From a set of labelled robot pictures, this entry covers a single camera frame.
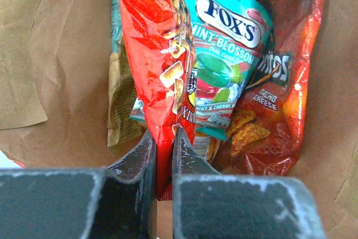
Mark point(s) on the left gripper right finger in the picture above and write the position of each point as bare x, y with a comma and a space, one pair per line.
208, 204

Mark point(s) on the teal Fox's candy bag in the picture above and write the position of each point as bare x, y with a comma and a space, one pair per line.
244, 26

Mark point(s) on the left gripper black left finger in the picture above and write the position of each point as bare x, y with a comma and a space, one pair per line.
114, 202

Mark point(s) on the orange kettle chip bag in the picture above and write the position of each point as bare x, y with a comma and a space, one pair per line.
215, 92

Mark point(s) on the red Doritos chip bag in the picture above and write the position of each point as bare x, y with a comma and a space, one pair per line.
268, 122

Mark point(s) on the red brown paper bag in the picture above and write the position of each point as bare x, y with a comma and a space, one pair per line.
64, 48

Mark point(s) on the red snack packet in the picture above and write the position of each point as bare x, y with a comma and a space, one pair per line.
161, 54

